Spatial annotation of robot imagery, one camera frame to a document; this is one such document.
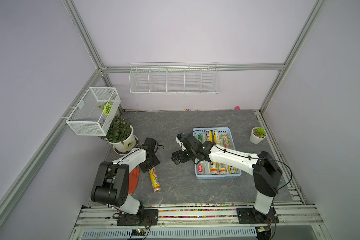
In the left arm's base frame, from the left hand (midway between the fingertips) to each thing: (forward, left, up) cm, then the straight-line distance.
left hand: (153, 166), depth 90 cm
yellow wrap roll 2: (-9, -2, +2) cm, 10 cm away
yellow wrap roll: (-6, -36, +7) cm, 37 cm away
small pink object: (+47, -67, -1) cm, 82 cm away
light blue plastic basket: (+20, -50, +5) cm, 54 cm away
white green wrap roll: (-4, -32, +2) cm, 32 cm away
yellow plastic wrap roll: (+12, -47, +2) cm, 49 cm away
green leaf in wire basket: (+24, +23, +28) cm, 43 cm away
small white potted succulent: (+14, -68, +8) cm, 70 cm away
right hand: (+1, -16, +10) cm, 18 cm away
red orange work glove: (-7, +11, -1) cm, 13 cm away
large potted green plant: (+15, +18, +14) cm, 27 cm away
